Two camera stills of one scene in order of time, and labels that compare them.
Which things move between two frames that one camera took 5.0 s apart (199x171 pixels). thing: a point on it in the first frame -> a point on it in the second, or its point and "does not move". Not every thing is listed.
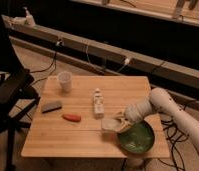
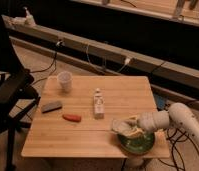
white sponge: x=111 y=124 -> x=124 y=127
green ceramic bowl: x=138 y=138 does not move
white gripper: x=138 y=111 -> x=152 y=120
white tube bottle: x=98 y=104 does not move
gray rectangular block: x=51 y=107 does not move
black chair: x=13 y=95 does not move
